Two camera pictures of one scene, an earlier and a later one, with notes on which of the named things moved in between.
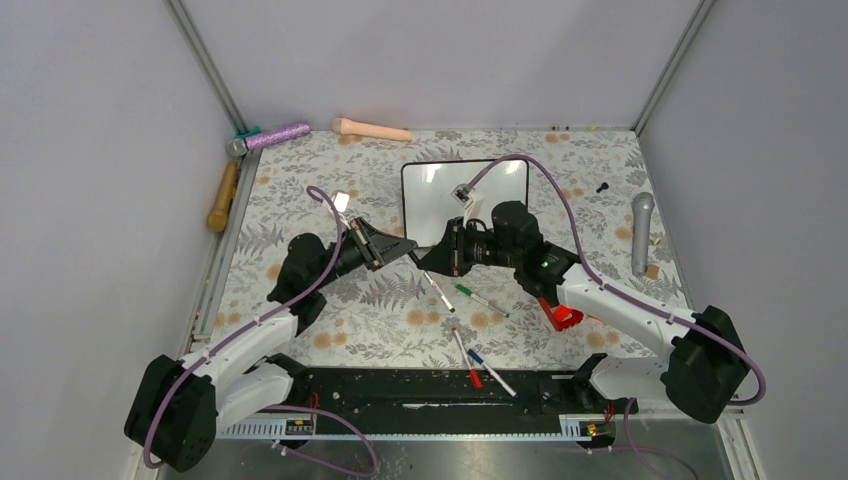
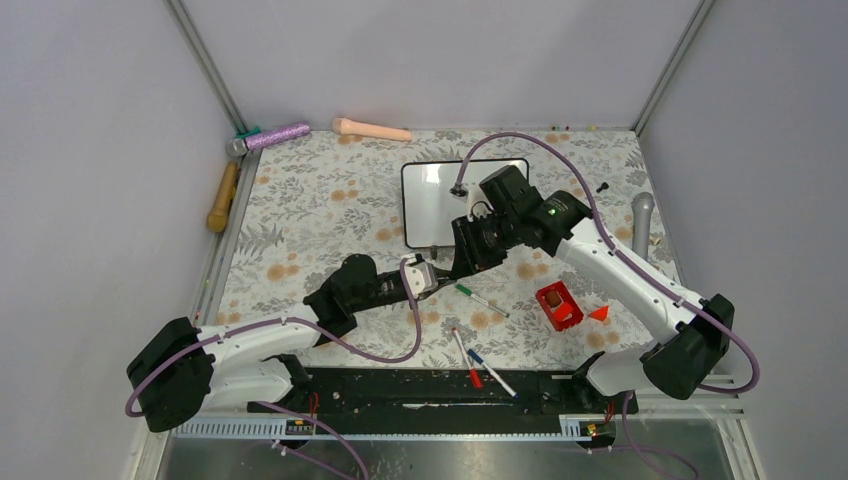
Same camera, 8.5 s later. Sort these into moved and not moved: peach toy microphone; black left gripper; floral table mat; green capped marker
Moved: black left gripper
Not moved: floral table mat; peach toy microphone; green capped marker
